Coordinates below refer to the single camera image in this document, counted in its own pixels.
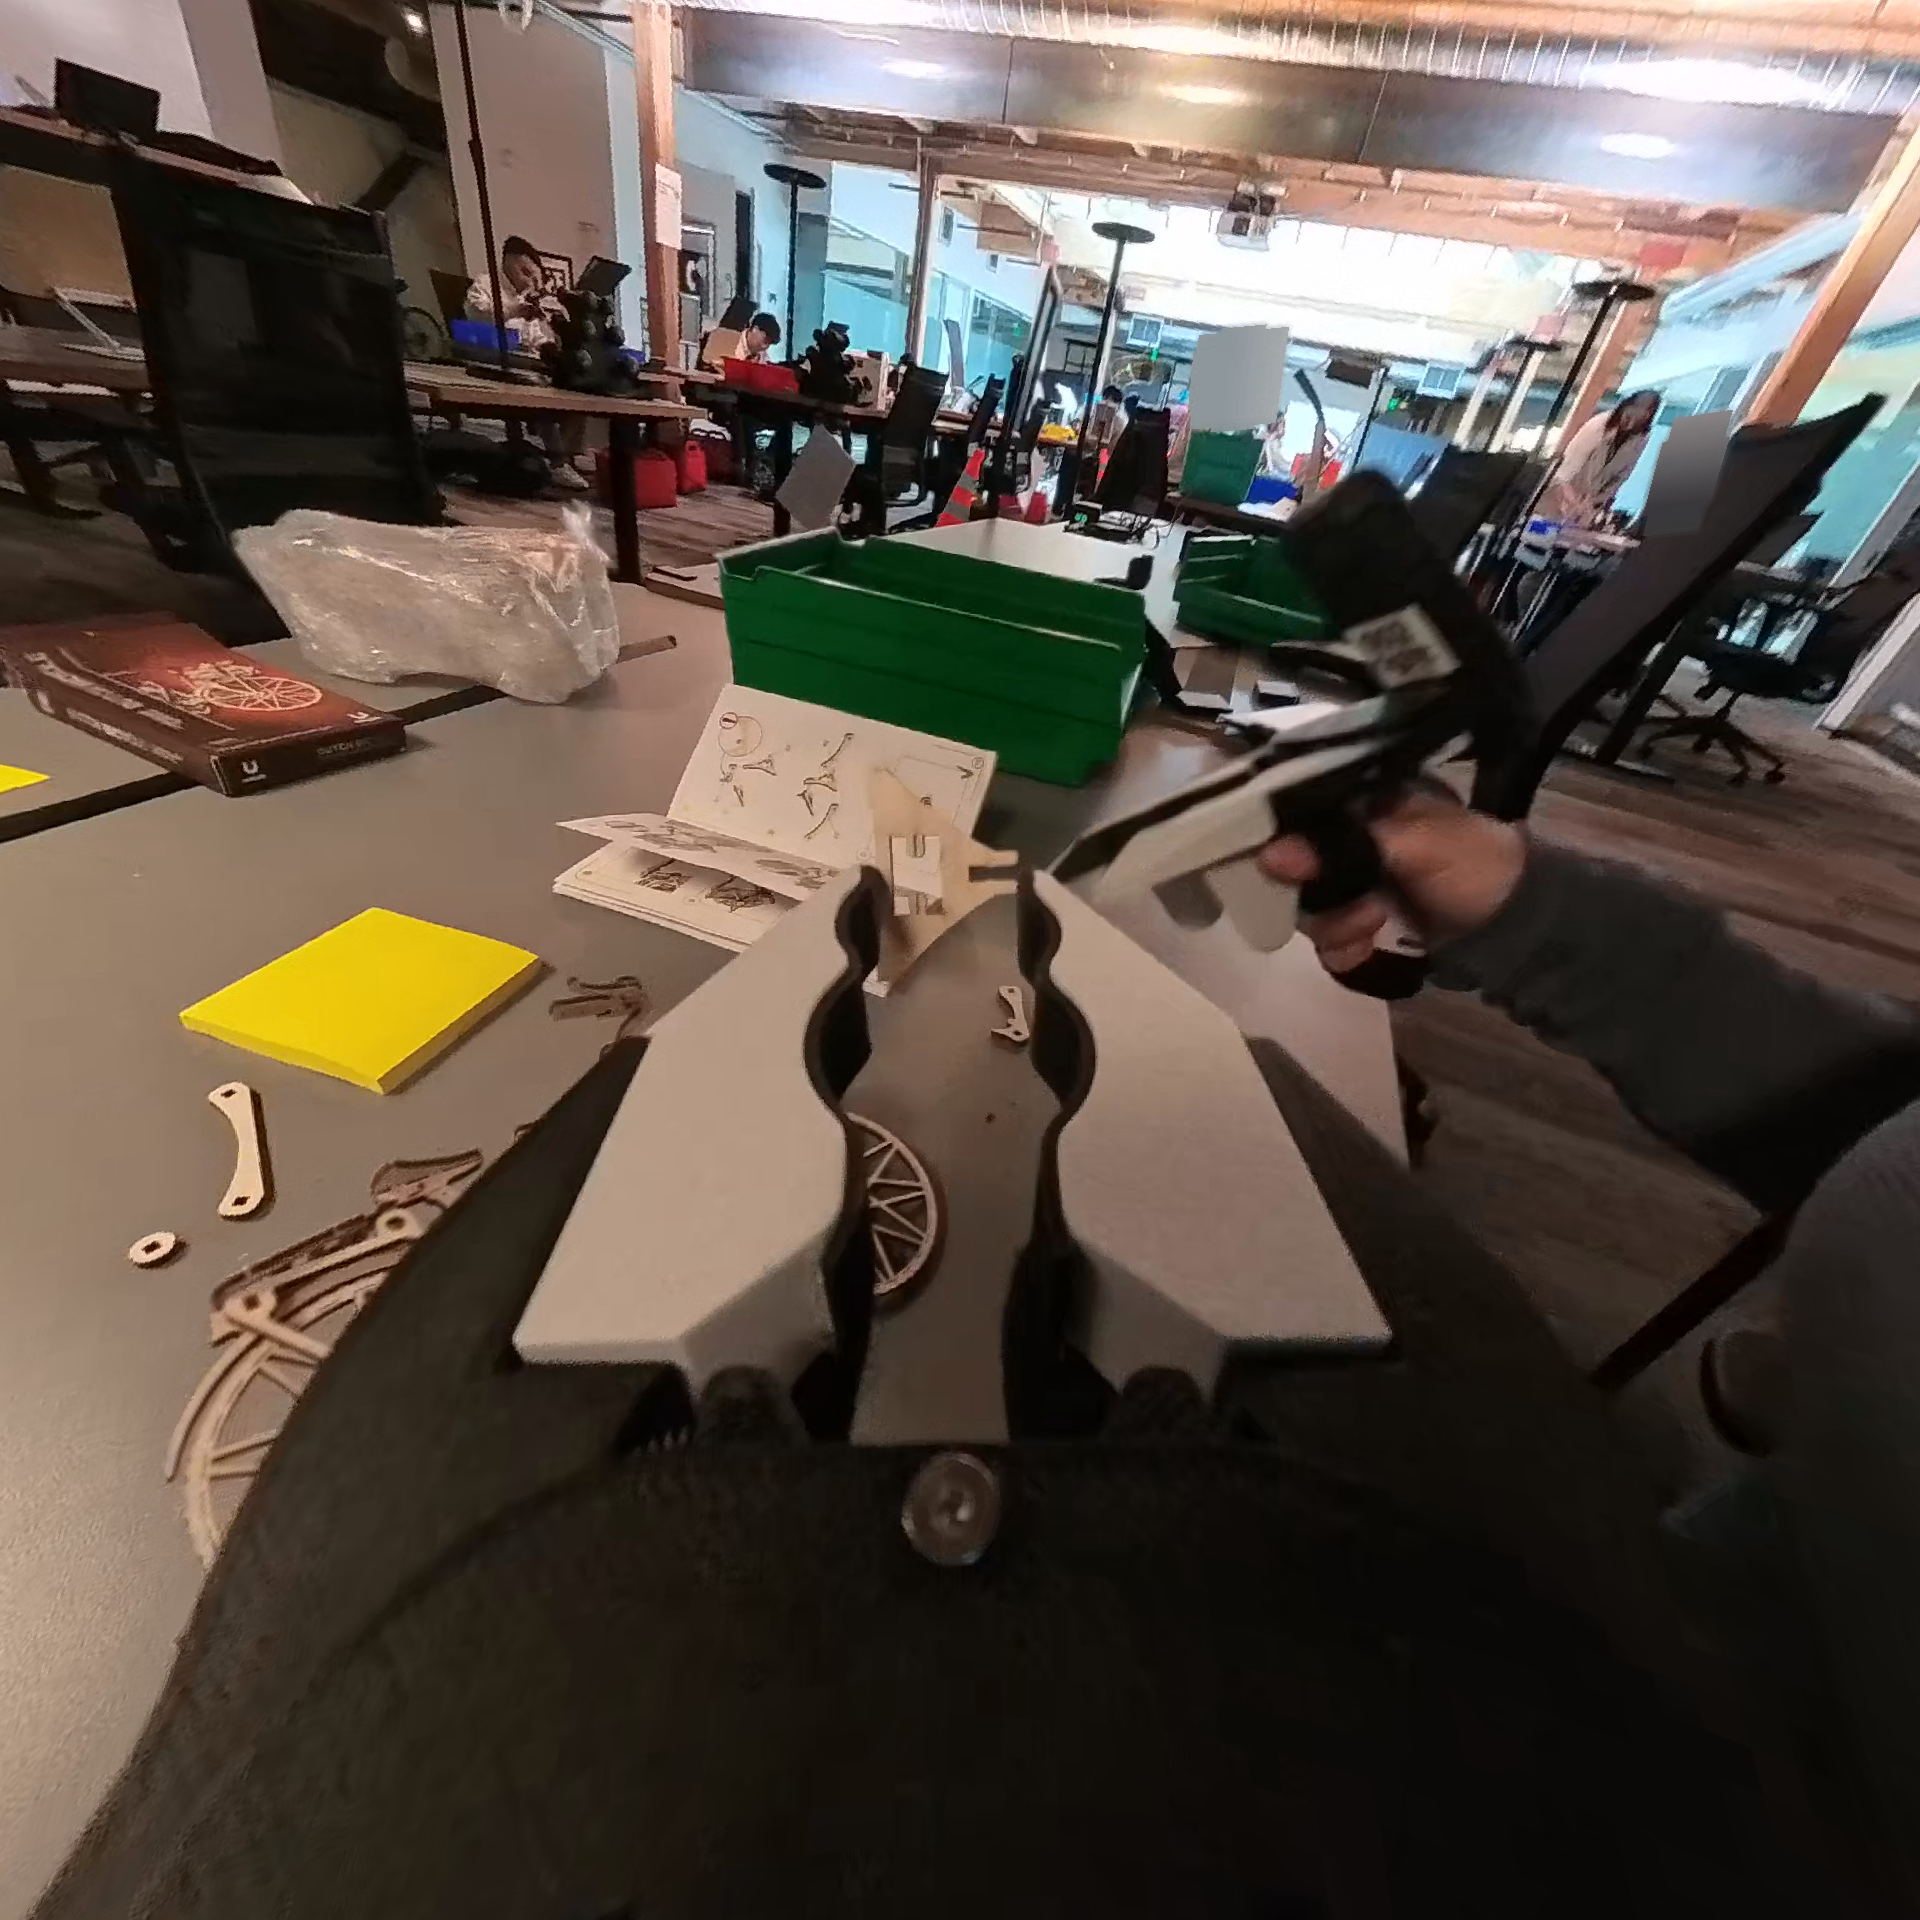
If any black floor lamp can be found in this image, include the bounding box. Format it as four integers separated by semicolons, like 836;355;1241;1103
1093;222;1158;455
766;159;829;367

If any dark red model kit box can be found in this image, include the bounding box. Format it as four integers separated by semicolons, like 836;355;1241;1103
0;612;408;801

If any yellow sticky note pad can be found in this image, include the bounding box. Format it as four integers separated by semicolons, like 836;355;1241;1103
180;904;542;1096

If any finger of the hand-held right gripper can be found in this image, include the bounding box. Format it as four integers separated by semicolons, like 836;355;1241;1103
1217;691;1419;776
1043;733;1489;909

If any wooden column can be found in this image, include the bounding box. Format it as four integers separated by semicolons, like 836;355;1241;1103
632;0;688;367

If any triangular slotted wooden part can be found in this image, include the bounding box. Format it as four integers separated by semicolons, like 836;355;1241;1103
862;765;1023;993

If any person's right forearm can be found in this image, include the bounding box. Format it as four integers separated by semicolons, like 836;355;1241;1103
1423;837;1920;1208

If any small green plastic bin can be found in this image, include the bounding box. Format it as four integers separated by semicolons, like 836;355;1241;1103
1174;533;1340;647

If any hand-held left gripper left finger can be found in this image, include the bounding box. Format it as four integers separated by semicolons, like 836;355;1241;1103
508;862;877;1374

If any white instruction booklet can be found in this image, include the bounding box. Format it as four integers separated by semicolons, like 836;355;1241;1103
557;685;1002;1002

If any wooden bicycle model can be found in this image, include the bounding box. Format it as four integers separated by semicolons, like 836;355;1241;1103
163;976;953;1573

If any black tilted monitor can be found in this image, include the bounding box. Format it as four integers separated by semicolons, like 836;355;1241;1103
1510;393;1885;823

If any black mesh office chair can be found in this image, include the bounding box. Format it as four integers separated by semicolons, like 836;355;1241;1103
119;156;447;577

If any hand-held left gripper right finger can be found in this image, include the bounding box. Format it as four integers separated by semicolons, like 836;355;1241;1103
1018;872;1393;1389

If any clear plastic bag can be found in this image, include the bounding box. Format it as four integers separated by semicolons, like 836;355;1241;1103
230;500;625;706

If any thin curved wooden strip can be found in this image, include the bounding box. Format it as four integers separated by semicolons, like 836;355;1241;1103
207;1079;275;1223

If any person's right hand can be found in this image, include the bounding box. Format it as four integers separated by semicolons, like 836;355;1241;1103
1260;786;1523;976

